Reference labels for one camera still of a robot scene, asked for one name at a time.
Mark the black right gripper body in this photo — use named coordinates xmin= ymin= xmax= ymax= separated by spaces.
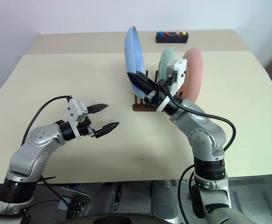
xmin=143 ymin=80 xmax=172 ymax=110

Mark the grey rounded shape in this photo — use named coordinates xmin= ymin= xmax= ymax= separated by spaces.
xmin=89 ymin=183 xmax=122 ymax=214
xmin=150 ymin=181 xmax=179 ymax=220

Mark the blue plastic plate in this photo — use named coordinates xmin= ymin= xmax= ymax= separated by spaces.
xmin=123 ymin=26 xmax=146 ymax=99

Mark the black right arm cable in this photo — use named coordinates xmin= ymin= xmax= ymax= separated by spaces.
xmin=166 ymin=92 xmax=236 ymax=152

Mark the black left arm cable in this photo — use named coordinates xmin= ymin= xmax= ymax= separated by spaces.
xmin=21 ymin=95 xmax=72 ymax=147

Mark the brown wooden dish rack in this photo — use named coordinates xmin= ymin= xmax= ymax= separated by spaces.
xmin=133 ymin=69 xmax=186 ymax=112

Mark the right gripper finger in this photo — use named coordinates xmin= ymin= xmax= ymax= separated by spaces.
xmin=127 ymin=71 xmax=156 ymax=99

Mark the green plastic plate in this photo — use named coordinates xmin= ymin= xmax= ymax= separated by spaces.
xmin=157 ymin=47 xmax=175 ymax=84

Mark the thin black cable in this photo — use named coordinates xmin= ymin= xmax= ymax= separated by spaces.
xmin=39 ymin=176 xmax=69 ymax=207
xmin=179 ymin=165 xmax=197 ymax=224

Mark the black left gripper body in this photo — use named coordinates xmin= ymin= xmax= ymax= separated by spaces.
xmin=76 ymin=118 xmax=97 ymax=139

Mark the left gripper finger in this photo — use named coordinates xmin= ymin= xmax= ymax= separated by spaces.
xmin=94 ymin=121 xmax=121 ymax=139
xmin=87 ymin=103 xmax=109 ymax=115

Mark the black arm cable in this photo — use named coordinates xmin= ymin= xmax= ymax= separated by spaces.
xmin=166 ymin=92 xmax=236 ymax=152
xmin=21 ymin=95 xmax=72 ymax=147

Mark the pink-red plastic plate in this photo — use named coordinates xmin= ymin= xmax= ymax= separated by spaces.
xmin=176 ymin=47 xmax=204 ymax=104

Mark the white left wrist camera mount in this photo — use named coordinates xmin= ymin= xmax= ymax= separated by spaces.
xmin=64 ymin=98 xmax=89 ymax=140

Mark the black button box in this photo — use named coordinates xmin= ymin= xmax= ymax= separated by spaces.
xmin=156 ymin=31 xmax=188 ymax=44

